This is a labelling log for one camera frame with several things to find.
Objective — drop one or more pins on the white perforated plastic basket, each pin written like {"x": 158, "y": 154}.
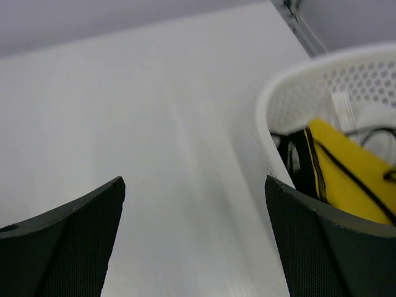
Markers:
{"x": 290, "y": 100}

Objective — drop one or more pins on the black lace bra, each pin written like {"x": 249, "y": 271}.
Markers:
{"x": 298, "y": 154}

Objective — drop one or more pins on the yellow bra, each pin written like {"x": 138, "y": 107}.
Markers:
{"x": 355, "y": 180}

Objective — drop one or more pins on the right aluminium frame post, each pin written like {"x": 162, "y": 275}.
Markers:
{"x": 301, "y": 30}

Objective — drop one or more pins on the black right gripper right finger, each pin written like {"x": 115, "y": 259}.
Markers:
{"x": 325, "y": 251}

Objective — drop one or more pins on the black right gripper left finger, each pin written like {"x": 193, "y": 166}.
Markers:
{"x": 64, "y": 251}

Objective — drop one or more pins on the white garment in basket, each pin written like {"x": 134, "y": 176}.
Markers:
{"x": 371, "y": 125}

